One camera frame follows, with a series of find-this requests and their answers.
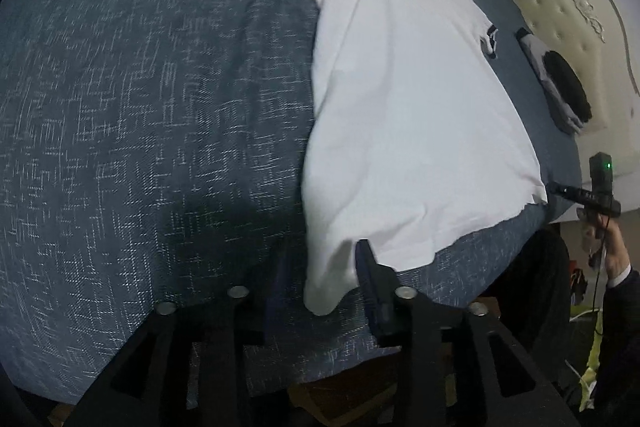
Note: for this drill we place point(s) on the person's right hand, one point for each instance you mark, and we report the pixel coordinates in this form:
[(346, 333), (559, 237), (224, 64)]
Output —
[(617, 252)]

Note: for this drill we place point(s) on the yellow-green plastic bag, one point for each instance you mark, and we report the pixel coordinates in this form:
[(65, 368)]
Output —
[(592, 352)]

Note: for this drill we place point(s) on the cream tufted headboard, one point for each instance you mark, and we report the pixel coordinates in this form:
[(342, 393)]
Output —
[(575, 7)]

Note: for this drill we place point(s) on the red and black object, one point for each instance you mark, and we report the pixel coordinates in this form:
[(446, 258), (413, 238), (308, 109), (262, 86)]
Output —
[(577, 287)]

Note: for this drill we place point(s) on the blue heathered bed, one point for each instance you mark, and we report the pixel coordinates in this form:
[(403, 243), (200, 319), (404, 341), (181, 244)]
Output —
[(125, 107)]

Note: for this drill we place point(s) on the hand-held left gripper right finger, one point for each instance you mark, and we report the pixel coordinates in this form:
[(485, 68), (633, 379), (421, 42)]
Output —
[(372, 287)]

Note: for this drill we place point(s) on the person's right forearm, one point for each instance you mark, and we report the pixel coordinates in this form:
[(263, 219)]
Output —
[(625, 332)]

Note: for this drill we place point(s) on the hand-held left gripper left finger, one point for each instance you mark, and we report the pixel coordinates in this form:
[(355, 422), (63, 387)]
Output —
[(225, 332)]

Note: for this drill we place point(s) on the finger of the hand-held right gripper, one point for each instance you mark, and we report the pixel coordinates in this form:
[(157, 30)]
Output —
[(557, 191)]

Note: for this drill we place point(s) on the folded grey and black clothes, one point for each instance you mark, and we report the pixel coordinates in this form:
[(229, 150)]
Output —
[(540, 57)]

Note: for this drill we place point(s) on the person's leg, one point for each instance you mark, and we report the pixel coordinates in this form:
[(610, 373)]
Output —
[(540, 287)]

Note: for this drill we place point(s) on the white polo shirt black trim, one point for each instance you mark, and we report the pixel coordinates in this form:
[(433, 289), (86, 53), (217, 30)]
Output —
[(400, 82)]

